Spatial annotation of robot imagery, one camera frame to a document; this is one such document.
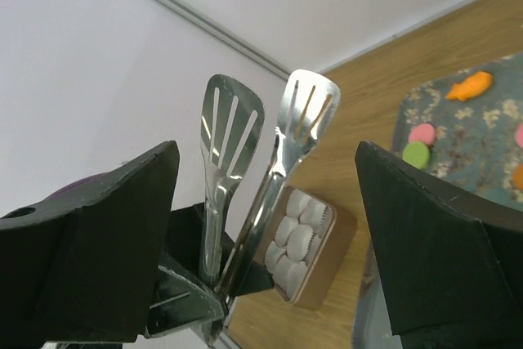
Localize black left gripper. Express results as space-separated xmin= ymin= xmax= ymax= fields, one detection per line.
xmin=145 ymin=203 xmax=275 ymax=337

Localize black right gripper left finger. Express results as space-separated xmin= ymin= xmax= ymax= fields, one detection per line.
xmin=1 ymin=141 xmax=180 ymax=343

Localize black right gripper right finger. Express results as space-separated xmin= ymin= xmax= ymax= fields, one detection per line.
xmin=355 ymin=141 xmax=522 ymax=337

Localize pink round cookie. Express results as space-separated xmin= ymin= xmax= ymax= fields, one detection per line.
xmin=514 ymin=123 xmax=523 ymax=147
xmin=408 ymin=123 xmax=436 ymax=146

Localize steel serving tongs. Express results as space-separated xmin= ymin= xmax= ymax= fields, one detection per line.
xmin=183 ymin=69 xmax=341 ymax=346

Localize rose gold cookie tin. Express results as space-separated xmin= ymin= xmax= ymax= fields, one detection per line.
xmin=255 ymin=186 xmax=357 ymax=310

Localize green round cookie left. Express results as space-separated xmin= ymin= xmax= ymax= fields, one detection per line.
xmin=401 ymin=141 xmax=431 ymax=169

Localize orange chocolate chip cookie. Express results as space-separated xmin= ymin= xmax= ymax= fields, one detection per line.
xmin=512 ymin=163 xmax=523 ymax=190

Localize blue floral serving tray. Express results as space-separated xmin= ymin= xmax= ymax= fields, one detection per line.
xmin=391 ymin=53 xmax=522 ymax=210

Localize orange fish cookie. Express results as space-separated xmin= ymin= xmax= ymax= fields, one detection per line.
xmin=445 ymin=71 xmax=494 ymax=101

